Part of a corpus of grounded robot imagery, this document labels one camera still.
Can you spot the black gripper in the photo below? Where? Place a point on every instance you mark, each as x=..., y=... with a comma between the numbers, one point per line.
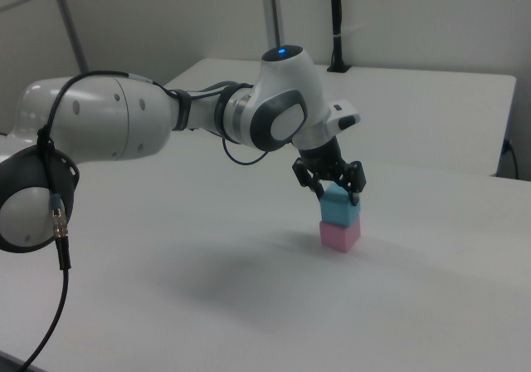
x=323, y=158

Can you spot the blue cube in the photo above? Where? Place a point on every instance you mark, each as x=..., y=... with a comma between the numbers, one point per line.
x=338, y=210

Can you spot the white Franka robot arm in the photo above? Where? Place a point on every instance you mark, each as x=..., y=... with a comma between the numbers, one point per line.
x=124, y=118

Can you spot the pink cube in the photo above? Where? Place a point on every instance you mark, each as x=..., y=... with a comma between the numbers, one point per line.
x=336, y=237

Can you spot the black pole with base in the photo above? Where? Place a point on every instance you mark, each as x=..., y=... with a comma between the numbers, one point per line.
x=337, y=23

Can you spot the grey metal frame post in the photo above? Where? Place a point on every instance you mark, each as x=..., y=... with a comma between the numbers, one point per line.
x=271, y=11
x=70, y=23

